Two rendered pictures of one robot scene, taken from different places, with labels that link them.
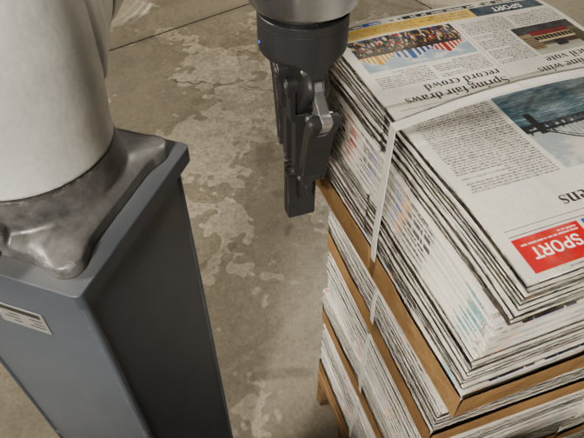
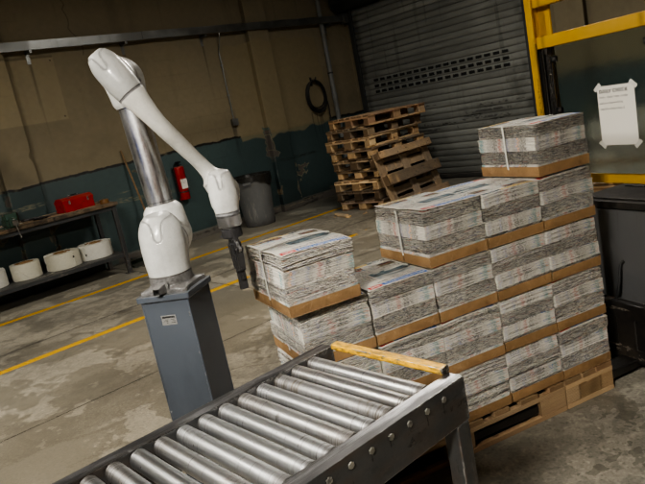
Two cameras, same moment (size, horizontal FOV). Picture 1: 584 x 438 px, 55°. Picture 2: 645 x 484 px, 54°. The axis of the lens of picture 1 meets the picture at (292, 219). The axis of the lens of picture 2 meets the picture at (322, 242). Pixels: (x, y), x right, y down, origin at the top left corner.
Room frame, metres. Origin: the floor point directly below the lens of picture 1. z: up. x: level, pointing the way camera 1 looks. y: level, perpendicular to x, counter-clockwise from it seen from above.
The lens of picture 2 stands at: (-1.91, -0.20, 1.53)
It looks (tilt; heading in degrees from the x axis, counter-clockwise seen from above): 12 degrees down; 357
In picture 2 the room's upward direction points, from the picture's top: 11 degrees counter-clockwise
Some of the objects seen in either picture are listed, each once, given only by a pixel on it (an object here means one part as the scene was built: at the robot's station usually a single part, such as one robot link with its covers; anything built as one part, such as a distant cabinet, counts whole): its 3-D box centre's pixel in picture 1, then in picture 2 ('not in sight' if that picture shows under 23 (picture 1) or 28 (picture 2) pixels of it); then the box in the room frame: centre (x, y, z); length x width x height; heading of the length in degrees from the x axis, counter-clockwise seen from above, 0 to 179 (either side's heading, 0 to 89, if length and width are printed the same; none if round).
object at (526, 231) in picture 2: not in sight; (489, 229); (0.79, -1.08, 0.86); 0.38 x 0.29 x 0.04; 18
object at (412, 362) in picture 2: not in sight; (385, 355); (-0.21, -0.40, 0.81); 0.43 x 0.03 x 0.02; 36
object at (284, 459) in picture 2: not in sight; (252, 445); (-0.48, -0.02, 0.77); 0.47 x 0.05 x 0.05; 36
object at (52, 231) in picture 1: (23, 178); (169, 280); (0.37, 0.24, 1.03); 0.22 x 0.18 x 0.06; 161
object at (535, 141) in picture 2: not in sight; (545, 258); (0.89, -1.36, 0.65); 0.39 x 0.30 x 1.29; 19
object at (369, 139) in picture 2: not in sight; (380, 157); (7.37, -1.80, 0.65); 1.33 x 0.94 x 1.30; 130
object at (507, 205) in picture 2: not in sight; (485, 211); (0.79, -1.08, 0.95); 0.38 x 0.29 x 0.23; 18
